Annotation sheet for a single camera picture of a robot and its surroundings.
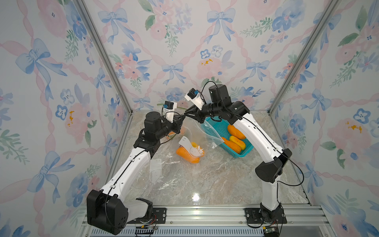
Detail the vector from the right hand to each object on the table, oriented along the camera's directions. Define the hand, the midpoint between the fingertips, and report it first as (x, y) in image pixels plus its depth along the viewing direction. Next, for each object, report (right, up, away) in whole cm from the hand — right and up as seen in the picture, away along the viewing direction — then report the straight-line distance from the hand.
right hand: (187, 111), depth 71 cm
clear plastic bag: (-20, -36, +17) cm, 45 cm away
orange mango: (-2, -23, +14) cm, 27 cm away
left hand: (-1, -2, +2) cm, 3 cm away
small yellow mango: (+4, -17, +8) cm, 20 cm away
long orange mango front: (+28, -20, +22) cm, 41 cm away
